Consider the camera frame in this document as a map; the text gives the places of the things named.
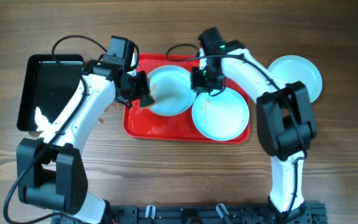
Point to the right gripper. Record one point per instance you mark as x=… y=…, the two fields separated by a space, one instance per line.
x=197 y=86

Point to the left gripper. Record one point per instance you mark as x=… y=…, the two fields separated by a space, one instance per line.
x=143 y=89

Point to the green and orange sponge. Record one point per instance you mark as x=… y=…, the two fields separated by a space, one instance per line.
x=147 y=101

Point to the light blue plate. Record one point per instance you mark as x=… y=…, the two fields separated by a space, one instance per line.
x=221 y=118
x=293 y=68
x=170 y=87

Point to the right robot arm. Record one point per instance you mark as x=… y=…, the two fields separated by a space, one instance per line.
x=285 y=120

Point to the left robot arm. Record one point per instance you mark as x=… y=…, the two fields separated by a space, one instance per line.
x=51 y=174

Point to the red plastic tray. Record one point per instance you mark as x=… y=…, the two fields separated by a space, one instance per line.
x=142 y=123

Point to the black rectangular water tray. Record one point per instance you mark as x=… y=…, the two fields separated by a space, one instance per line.
x=48 y=87

